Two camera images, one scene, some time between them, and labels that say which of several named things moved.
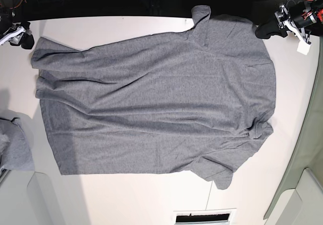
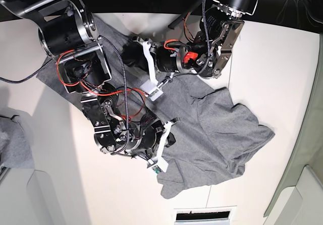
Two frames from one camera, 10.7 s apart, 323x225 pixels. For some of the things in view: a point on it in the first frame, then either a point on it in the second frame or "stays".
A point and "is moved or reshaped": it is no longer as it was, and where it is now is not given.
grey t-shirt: x=196 y=102 is moved or reshaped
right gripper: x=298 y=18 -> x=170 y=56
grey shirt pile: x=15 y=153 stays
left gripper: x=14 y=41 -> x=143 y=136
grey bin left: x=28 y=198 stays
